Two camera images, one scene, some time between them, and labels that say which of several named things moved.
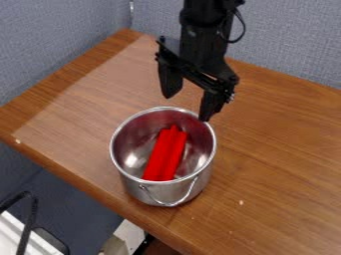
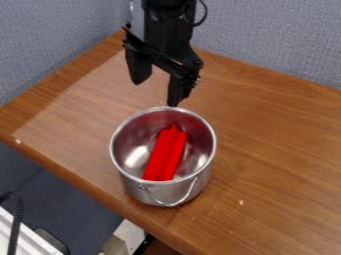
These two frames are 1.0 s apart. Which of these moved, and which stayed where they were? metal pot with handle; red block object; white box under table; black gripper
Moved: black gripper
Stayed: red block object; metal pot with handle; white box under table
